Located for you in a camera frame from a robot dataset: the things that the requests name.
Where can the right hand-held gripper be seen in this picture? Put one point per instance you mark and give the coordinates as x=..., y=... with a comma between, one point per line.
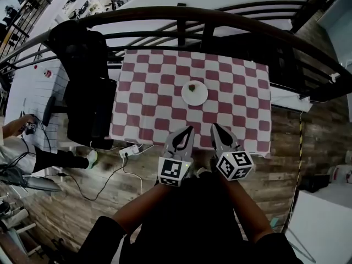
x=235, y=165

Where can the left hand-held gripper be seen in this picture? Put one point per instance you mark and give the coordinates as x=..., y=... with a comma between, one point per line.
x=173, y=172

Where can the white round plate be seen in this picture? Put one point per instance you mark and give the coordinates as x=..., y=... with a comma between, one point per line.
x=198, y=98

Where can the small red food piece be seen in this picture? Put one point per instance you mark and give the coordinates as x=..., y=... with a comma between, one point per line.
x=192, y=88

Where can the person's left forearm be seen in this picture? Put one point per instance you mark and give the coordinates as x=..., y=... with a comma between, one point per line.
x=143, y=205

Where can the person's right forearm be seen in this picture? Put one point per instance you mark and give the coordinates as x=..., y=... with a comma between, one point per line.
x=247, y=202

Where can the red white checkered tablecloth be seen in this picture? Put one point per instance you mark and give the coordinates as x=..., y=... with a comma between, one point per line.
x=247, y=120

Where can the person's white shoe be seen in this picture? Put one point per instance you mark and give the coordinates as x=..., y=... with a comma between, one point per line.
x=202, y=171

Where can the pink checkered tablecloth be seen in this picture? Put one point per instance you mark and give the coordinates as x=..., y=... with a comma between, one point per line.
x=154, y=106

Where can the white power strip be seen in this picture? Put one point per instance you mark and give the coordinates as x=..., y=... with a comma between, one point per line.
x=129, y=151

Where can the person's black clothes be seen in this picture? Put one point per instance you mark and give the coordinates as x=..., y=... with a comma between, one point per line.
x=192, y=219

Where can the yellow black hazard tape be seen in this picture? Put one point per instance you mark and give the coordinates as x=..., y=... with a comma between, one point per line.
x=300, y=136

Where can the white board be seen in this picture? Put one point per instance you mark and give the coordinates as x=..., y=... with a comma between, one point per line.
x=288, y=98

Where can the black bag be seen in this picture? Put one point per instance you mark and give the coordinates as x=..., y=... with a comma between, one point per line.
x=103, y=111

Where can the teal paper scrap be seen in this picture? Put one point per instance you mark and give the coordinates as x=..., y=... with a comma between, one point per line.
x=275, y=221

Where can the black box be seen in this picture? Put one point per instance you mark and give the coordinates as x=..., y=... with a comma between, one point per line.
x=314, y=183

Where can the white sack red label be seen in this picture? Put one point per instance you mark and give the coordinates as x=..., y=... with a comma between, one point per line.
x=341, y=175

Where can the black jacket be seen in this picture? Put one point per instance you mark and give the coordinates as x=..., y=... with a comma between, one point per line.
x=82, y=65

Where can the dark curved railing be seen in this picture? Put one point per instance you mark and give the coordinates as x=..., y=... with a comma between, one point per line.
x=192, y=12

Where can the white platform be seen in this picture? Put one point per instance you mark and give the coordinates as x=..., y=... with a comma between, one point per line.
x=324, y=230

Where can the black chair armrest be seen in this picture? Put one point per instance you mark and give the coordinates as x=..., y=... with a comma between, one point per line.
x=48, y=111

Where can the grey office chair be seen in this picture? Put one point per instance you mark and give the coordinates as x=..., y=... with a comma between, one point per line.
x=41, y=184

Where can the black stair rails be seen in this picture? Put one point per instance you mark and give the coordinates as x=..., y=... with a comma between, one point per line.
x=301, y=15

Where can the red and white cup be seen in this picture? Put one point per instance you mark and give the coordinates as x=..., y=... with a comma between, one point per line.
x=48, y=73

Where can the white gridded table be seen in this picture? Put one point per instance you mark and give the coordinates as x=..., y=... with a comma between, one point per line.
x=35, y=92

